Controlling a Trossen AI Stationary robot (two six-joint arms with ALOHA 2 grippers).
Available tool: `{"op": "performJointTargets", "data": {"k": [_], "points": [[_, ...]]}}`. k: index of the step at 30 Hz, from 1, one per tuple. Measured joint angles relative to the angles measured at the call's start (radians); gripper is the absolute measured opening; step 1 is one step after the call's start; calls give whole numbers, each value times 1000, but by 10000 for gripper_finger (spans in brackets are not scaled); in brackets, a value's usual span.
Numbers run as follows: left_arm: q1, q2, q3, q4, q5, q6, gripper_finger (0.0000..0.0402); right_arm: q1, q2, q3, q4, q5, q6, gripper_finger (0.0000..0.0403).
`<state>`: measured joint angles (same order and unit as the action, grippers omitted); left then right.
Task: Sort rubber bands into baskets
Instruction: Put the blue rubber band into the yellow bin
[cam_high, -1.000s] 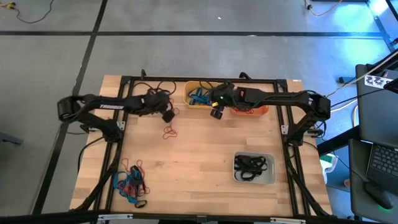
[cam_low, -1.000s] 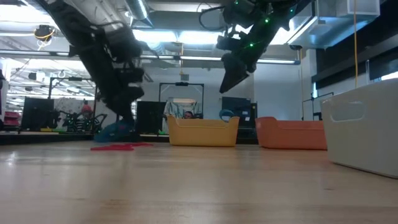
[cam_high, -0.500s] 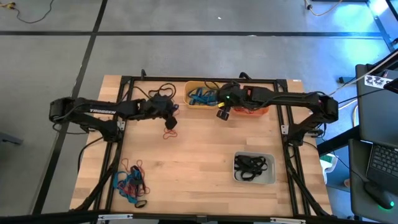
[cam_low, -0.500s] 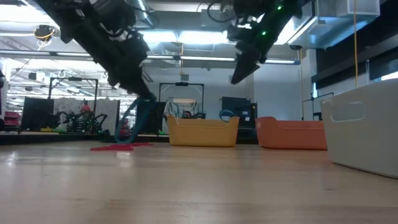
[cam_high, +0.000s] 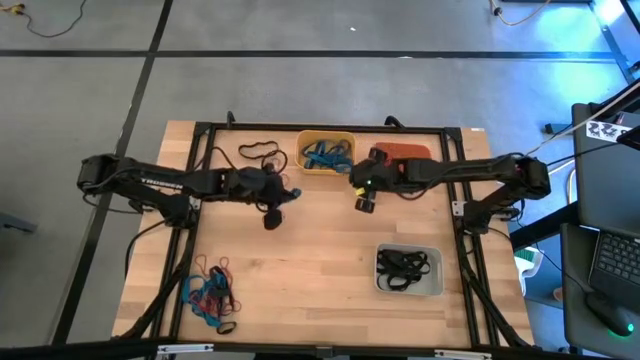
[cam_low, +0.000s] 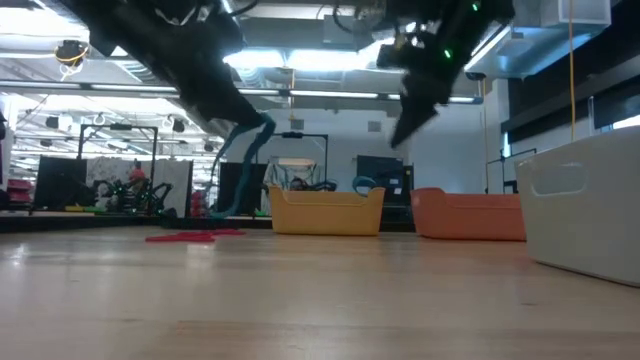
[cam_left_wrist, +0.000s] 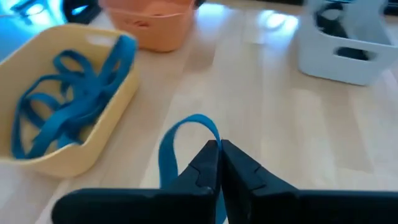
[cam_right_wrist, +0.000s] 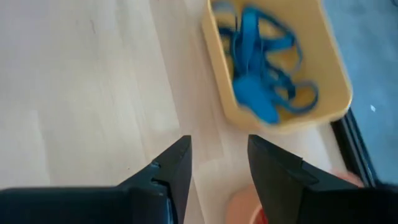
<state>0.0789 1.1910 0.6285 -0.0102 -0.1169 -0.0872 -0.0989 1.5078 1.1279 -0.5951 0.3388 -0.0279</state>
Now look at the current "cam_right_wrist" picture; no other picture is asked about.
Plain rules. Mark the yellow plastic basket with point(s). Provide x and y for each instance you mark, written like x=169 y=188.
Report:
x=326 y=71

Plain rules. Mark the blue rubber band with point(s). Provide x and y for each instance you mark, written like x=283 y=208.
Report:
x=298 y=110
x=250 y=46
x=287 y=39
x=255 y=96

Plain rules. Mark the orange plastic basket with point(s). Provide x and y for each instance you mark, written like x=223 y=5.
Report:
x=239 y=208

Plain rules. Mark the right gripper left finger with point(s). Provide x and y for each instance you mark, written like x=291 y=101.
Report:
x=93 y=205

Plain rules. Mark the black aluminium table frame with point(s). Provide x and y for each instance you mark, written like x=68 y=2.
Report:
x=354 y=149

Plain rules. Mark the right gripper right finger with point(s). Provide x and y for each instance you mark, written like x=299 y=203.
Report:
x=311 y=205

